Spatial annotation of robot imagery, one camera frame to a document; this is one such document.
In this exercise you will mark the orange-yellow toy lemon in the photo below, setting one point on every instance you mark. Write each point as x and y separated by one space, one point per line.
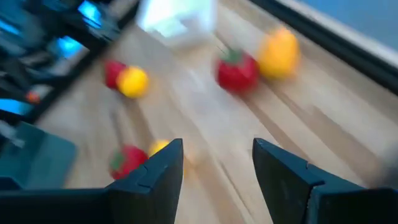
278 53

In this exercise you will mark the teal plastic basket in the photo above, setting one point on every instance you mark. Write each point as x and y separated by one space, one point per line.
37 158

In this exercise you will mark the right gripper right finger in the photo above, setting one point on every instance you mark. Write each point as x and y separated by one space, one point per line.
280 180

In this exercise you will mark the white plastic basket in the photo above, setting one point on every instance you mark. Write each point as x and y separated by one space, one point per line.
177 18

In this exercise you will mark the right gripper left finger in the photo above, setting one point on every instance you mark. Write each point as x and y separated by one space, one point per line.
155 186

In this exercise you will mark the yellow toy lemon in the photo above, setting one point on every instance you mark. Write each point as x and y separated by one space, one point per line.
158 146
133 81

